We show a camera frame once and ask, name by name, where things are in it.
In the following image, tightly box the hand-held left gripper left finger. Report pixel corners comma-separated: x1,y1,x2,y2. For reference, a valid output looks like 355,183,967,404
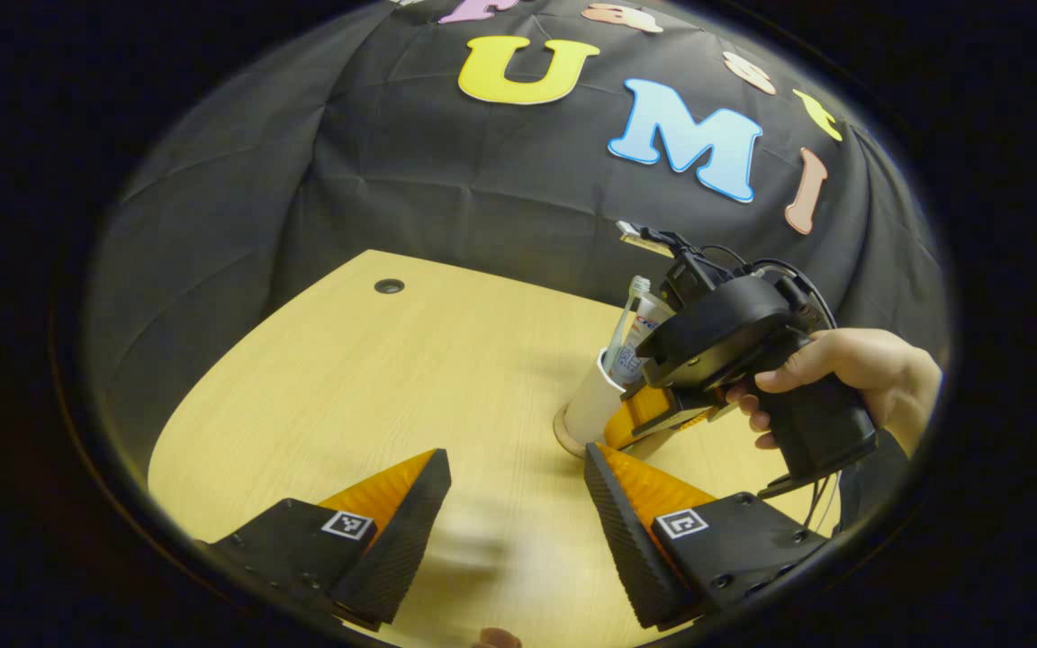
206,447,453,631

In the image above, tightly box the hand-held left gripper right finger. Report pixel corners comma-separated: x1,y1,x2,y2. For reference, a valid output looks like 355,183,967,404
583,442,831,631

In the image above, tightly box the white cup with wooden handle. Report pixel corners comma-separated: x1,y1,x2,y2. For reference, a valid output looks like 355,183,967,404
562,346,636,448

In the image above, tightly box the white toothpaste tube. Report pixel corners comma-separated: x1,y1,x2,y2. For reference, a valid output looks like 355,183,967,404
613,292,677,388

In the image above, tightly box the round wooden coaster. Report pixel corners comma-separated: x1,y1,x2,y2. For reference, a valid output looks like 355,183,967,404
553,405,636,462

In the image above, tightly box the white toothbrush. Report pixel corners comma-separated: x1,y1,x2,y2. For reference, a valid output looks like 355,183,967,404
604,275,653,379

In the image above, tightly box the wooden desktop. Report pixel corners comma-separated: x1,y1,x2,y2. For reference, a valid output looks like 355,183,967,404
148,249,843,648

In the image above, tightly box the black backdrop cloth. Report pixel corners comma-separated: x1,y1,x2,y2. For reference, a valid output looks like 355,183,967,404
86,0,950,478

